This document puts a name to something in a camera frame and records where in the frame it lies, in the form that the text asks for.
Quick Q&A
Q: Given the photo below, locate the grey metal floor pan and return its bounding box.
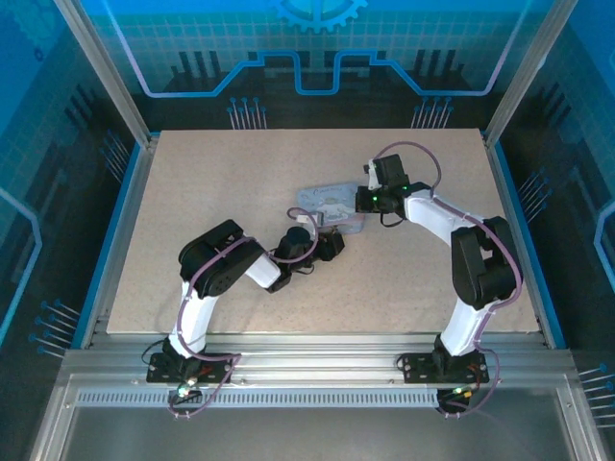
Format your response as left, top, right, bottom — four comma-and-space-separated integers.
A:
28, 374, 615, 461

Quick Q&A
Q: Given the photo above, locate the purple cable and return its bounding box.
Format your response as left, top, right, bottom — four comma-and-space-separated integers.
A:
166, 206, 322, 420
373, 140, 524, 420

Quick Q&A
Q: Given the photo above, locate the thin black cable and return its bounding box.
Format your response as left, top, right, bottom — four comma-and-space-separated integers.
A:
379, 209, 410, 230

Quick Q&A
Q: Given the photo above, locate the wide aluminium frame rail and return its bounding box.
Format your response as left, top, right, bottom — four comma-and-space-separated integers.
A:
61, 330, 578, 393

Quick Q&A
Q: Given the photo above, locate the aluminium frame side rail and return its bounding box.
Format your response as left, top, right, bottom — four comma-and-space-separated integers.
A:
482, 136, 554, 347
79, 136, 160, 350

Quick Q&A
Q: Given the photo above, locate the slotted grey cable duct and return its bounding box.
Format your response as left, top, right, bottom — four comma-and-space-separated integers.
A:
74, 389, 443, 408

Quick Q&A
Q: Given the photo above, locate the aluminium frame post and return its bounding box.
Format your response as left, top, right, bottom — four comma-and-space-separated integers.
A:
482, 0, 571, 148
50, 0, 160, 148

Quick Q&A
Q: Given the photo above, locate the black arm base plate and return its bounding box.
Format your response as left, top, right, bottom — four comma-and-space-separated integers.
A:
145, 352, 242, 385
400, 352, 502, 385

